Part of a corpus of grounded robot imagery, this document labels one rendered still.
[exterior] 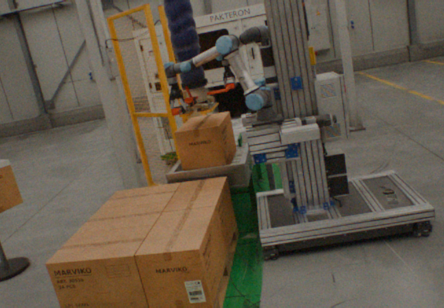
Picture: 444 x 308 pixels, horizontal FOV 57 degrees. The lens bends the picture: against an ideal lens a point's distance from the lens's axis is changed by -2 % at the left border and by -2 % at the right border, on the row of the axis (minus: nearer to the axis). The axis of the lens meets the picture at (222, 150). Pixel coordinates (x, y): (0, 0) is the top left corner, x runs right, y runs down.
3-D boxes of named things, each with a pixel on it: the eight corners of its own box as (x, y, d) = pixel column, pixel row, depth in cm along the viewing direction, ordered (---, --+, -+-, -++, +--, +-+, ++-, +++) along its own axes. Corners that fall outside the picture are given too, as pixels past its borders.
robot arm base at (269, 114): (276, 114, 306) (274, 101, 303) (278, 118, 291) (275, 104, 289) (256, 118, 307) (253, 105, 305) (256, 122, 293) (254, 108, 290)
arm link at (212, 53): (240, 30, 292) (186, 59, 316) (234, 31, 282) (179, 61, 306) (247, 45, 293) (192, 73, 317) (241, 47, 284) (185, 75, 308)
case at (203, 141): (198, 155, 427) (190, 117, 416) (236, 150, 418) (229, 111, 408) (183, 176, 370) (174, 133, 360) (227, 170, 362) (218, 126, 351)
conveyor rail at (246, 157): (258, 124, 580) (256, 111, 575) (262, 123, 579) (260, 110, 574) (242, 185, 361) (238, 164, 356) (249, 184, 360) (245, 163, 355)
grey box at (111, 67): (115, 76, 435) (108, 47, 427) (120, 75, 434) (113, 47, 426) (108, 79, 416) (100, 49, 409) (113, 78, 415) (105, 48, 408)
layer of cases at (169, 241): (128, 231, 379) (117, 190, 369) (235, 219, 360) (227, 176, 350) (63, 317, 266) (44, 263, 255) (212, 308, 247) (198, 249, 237)
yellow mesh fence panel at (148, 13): (146, 194, 513) (102, 18, 459) (153, 190, 520) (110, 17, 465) (190, 205, 450) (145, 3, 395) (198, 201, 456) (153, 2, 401)
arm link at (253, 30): (252, 39, 326) (217, 64, 364) (261, 37, 333) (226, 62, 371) (246, 25, 326) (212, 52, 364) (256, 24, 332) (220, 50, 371)
